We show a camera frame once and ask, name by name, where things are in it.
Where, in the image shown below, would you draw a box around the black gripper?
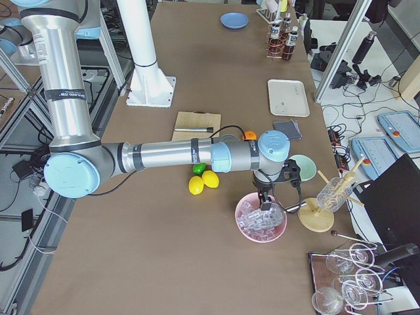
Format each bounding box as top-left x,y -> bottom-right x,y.
252,170 -> 273,211

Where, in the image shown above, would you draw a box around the orange mandarin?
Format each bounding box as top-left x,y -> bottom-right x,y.
242,130 -> 258,141

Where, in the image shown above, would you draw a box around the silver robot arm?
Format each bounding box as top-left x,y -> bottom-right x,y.
16,1 -> 299,209

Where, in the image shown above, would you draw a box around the blue plate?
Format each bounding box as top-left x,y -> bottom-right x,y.
220,12 -> 249,30

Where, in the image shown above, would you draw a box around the metal ice scoop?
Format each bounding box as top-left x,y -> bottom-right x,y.
259,201 -> 307,228

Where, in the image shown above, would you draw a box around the clear ice cubes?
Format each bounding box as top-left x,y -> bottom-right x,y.
236,201 -> 280,242

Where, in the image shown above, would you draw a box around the pink bowl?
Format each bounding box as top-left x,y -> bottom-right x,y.
235,192 -> 287,243

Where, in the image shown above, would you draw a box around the wooden cup stand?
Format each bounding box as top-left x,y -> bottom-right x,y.
298,156 -> 364,232

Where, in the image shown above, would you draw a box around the green bowl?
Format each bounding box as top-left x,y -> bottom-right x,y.
290,154 -> 317,182

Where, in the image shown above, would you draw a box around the yellow lemon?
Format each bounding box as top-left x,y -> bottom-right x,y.
201,170 -> 220,188
188,176 -> 204,196

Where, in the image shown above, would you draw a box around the green lime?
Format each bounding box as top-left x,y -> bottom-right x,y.
192,163 -> 207,176

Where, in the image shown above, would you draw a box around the clear glass mug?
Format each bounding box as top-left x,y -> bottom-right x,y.
316,177 -> 352,213

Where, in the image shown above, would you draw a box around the grey cloth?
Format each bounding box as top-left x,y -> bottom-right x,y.
273,119 -> 303,140

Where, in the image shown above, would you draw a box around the wine glass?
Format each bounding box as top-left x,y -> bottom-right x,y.
311,287 -> 344,315
325,250 -> 354,274
341,280 -> 368,310

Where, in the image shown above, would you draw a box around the cream rabbit tray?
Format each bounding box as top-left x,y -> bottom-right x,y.
268,79 -> 310,117

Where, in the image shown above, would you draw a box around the wooden cutting board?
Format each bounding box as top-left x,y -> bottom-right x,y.
172,112 -> 221,141

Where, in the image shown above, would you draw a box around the blue teach pendant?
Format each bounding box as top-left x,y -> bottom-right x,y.
351,136 -> 400,180
377,110 -> 419,154

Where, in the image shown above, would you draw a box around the black monitor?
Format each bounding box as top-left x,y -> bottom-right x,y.
358,154 -> 419,246

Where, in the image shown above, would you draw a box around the tea bottle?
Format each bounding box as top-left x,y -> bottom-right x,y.
268,19 -> 282,53
282,12 -> 291,36
282,26 -> 299,60

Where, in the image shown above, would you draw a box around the black water bottle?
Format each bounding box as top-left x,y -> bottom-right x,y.
352,31 -> 377,65

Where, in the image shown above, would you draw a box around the copper wire bottle rack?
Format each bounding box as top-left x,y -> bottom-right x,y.
266,24 -> 294,60

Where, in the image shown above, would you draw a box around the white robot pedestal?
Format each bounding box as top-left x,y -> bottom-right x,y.
117,0 -> 176,108

